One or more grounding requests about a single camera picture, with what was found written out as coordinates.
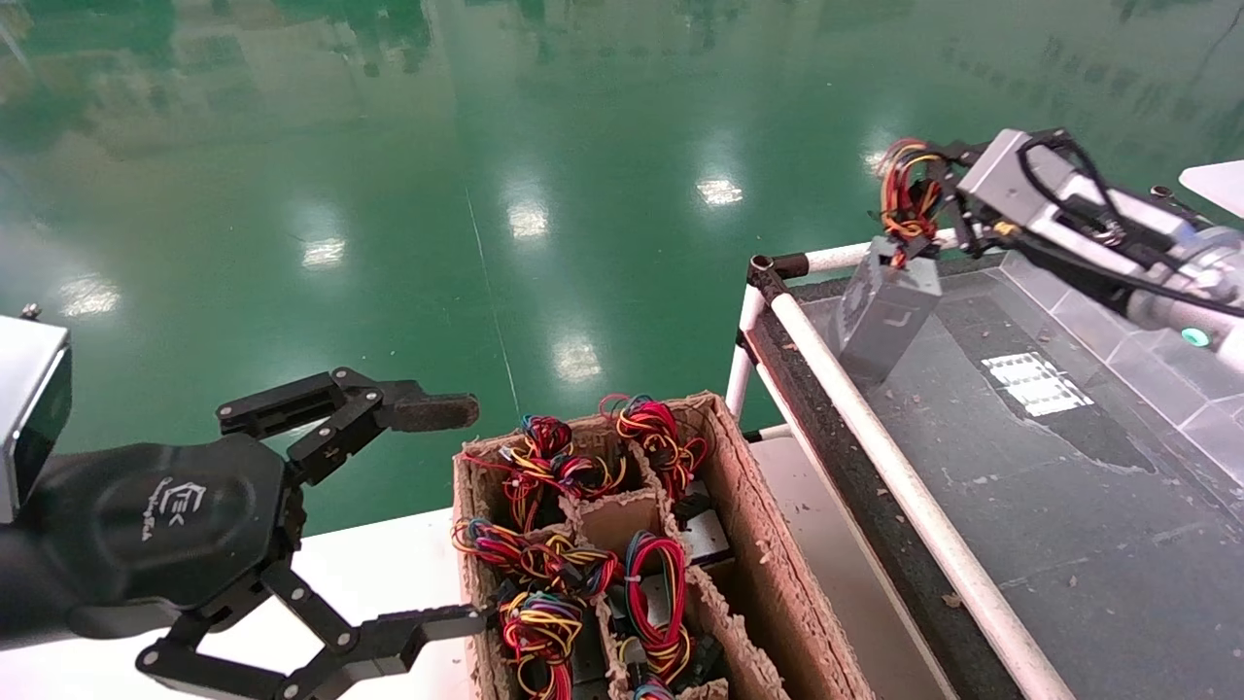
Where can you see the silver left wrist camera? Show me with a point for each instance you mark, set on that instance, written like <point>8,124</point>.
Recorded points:
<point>29,389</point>

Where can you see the brown cardboard box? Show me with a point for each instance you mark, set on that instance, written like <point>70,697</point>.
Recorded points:
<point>768,564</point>

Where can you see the white pipe rack frame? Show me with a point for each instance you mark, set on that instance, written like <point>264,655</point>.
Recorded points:
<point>875,442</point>

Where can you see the clear plastic divider tray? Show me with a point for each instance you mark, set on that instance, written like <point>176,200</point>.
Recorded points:
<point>1166,389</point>

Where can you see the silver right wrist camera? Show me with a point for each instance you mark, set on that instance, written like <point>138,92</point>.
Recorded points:
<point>1006,175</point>

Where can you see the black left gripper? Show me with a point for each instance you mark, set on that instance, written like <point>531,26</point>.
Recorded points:
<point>180,525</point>

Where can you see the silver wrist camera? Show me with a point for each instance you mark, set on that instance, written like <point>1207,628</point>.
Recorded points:
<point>29,389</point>
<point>1006,175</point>

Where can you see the white grid label sticker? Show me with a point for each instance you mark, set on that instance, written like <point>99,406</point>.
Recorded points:
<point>1035,384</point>

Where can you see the white panel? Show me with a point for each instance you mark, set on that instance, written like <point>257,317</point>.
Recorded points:
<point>1220,185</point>

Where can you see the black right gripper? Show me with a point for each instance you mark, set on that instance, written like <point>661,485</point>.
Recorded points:
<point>1045,245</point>

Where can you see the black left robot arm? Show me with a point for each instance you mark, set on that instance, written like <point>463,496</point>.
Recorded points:
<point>15,598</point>

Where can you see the shredded cardboard divider insert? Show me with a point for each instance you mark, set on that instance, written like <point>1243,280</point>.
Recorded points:
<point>622,520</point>

